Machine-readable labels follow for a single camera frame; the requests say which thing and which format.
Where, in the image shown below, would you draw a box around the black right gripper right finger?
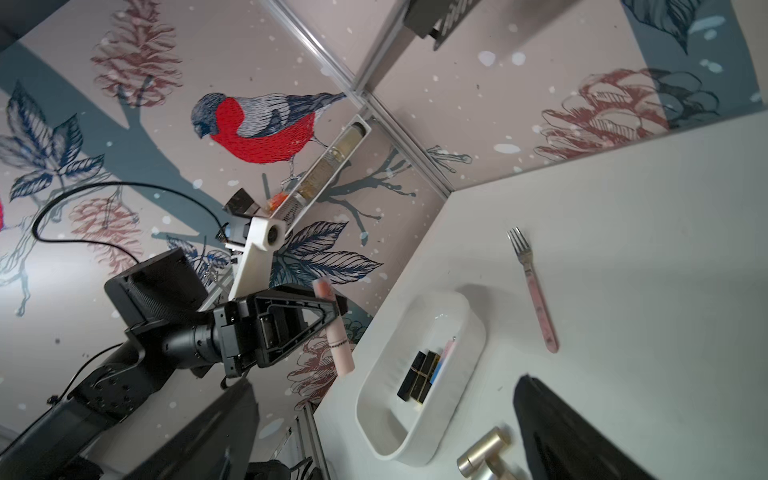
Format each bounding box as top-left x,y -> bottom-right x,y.
513,375 -> 652,480

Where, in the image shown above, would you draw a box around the pink handled fork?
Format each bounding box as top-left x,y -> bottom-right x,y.
507,227 -> 559,353

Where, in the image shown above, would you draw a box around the black round lipstick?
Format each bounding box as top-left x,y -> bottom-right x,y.
397,351 -> 426,401

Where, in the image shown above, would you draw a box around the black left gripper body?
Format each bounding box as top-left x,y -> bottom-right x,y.
211,296 -> 264,377

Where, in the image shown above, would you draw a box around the pink blue lipstick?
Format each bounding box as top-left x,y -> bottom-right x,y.
430,337 -> 456,384

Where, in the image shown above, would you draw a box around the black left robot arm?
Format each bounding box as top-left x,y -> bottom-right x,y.
1,248 -> 347,479

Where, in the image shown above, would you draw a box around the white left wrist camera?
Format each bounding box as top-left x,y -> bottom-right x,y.
225,216 -> 287,300

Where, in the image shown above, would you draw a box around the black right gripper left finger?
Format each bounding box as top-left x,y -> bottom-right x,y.
126,378 -> 259,479

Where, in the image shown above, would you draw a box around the silver lipstick tube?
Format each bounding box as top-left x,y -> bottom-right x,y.
471,455 -> 517,480

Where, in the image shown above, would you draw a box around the tan spice jar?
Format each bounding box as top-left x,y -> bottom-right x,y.
297,158 -> 337,201

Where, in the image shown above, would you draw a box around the black wall basket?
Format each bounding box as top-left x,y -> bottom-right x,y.
403,0 -> 478,50

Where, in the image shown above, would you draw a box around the beige gold lipstick tube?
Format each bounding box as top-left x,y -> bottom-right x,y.
456,427 -> 510,479

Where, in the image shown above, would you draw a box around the white rectangular storage box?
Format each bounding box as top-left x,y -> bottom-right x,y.
356,291 -> 486,467

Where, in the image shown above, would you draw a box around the pink lip gloss tube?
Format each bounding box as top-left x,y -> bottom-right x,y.
312,278 -> 355,378

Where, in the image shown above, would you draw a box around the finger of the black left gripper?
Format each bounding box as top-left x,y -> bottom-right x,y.
248,284 -> 348,318
256,311 -> 336,368

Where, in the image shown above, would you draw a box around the pale spice jar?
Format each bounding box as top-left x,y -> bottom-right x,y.
329,122 -> 367,164

